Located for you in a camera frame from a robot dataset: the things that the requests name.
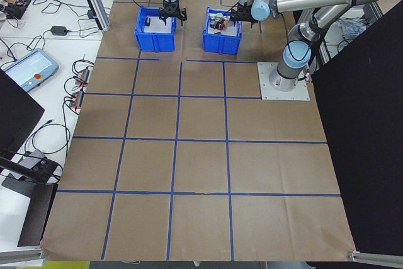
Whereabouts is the blue bin of black buttons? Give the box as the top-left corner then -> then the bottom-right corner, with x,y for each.
134,6 -> 177,52

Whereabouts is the blue bin of colourful buttons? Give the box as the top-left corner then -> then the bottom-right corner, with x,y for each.
202,6 -> 243,55

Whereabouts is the grey box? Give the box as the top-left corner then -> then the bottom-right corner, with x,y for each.
18,149 -> 48,172

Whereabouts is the white foam bin liner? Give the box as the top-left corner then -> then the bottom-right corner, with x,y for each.
206,13 -> 242,37
145,16 -> 174,34

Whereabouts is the small brown driver board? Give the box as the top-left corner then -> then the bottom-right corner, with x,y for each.
72,66 -> 93,86
69,90 -> 86,113

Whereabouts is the grey blue teach pendant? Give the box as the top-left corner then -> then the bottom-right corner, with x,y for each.
1,47 -> 60,93

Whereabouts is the black cover cloth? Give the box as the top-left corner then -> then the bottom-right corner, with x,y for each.
310,6 -> 403,264

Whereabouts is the black flat panel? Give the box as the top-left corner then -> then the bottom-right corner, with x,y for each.
0,69 -> 46,156

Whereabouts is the black mat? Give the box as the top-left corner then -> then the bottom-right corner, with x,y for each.
17,183 -> 59,248

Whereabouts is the aluminium profile bar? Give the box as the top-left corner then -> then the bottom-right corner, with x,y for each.
0,248 -> 48,262
348,249 -> 403,264

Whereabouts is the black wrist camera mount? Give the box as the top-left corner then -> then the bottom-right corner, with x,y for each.
231,11 -> 261,23
158,6 -> 190,21

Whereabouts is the white square base plate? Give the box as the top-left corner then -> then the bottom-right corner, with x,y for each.
257,60 -> 311,101

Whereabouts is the black circuit board with wires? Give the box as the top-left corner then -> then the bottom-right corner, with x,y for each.
5,0 -> 31,20

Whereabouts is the thin black looped cable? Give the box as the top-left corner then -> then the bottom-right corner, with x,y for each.
24,119 -> 72,156

